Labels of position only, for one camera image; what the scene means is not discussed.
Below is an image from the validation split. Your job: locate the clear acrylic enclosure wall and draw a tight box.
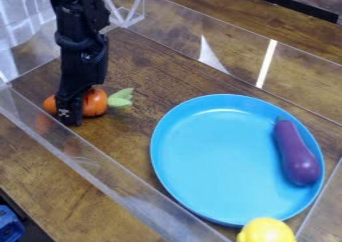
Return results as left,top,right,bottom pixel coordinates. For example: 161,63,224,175
0,0,342,242

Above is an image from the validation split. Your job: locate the purple toy eggplant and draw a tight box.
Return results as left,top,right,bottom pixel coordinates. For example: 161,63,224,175
273,116,321,187

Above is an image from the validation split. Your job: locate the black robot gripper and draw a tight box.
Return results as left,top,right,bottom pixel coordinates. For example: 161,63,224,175
54,32,108,126

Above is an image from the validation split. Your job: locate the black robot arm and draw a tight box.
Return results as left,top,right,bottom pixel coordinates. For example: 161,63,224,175
49,0,109,126

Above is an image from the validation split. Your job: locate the orange toy carrot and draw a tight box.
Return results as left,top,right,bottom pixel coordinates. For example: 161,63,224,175
42,88,133,117

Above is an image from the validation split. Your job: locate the yellow toy fruit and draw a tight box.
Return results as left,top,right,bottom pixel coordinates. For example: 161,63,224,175
236,217,296,242

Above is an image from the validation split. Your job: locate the blue plastic object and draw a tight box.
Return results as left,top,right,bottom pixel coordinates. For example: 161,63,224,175
0,205,25,242

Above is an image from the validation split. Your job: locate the blue round plate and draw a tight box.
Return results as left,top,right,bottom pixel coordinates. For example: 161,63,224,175
149,94,323,226

